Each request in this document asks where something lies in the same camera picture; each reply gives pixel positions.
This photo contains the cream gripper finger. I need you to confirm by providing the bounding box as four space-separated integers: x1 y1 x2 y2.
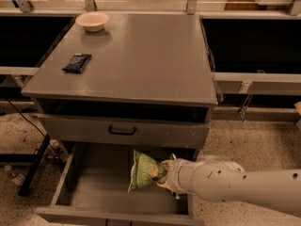
156 177 169 188
161 160 172 170

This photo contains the green jalapeno chip bag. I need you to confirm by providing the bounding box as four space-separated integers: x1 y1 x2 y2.
128 150 180 200

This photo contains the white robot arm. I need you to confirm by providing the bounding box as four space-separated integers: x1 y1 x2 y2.
166 158 301 217

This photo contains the closed grey top drawer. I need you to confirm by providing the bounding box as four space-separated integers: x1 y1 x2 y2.
39 114 209 149

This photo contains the open grey middle drawer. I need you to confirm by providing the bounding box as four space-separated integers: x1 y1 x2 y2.
37 143 204 226

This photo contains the grey drawer cabinet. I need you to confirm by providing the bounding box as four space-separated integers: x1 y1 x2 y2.
21 12 218 226

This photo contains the dark blue snack bag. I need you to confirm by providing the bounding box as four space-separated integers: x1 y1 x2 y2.
62 54 91 73

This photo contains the black table leg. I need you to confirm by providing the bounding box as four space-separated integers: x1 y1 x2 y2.
18 135 50 197

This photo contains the white bowl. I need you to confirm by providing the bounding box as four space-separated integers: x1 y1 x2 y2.
75 11 109 32

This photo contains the black drawer handle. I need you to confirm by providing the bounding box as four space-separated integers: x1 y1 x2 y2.
108 125 136 136

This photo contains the black cable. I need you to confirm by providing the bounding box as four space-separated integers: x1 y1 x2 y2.
4 97 64 162

